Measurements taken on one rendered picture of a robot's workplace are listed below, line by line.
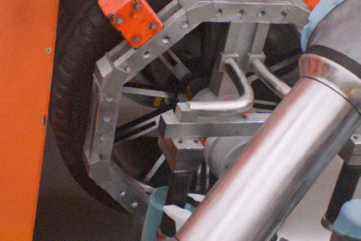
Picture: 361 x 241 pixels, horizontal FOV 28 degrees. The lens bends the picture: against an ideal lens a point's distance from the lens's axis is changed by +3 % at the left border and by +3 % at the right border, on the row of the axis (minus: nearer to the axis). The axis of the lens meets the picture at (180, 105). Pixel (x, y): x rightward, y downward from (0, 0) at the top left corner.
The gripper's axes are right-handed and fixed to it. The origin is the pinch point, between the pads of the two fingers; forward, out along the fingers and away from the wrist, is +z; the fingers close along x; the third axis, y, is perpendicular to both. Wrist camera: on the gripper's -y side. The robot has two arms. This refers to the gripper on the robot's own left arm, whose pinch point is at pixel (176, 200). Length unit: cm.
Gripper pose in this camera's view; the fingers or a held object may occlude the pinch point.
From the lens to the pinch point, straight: 125.9
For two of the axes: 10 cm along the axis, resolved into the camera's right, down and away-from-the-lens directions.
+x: 4.3, -3.7, 8.2
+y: -1.8, 8.6, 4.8
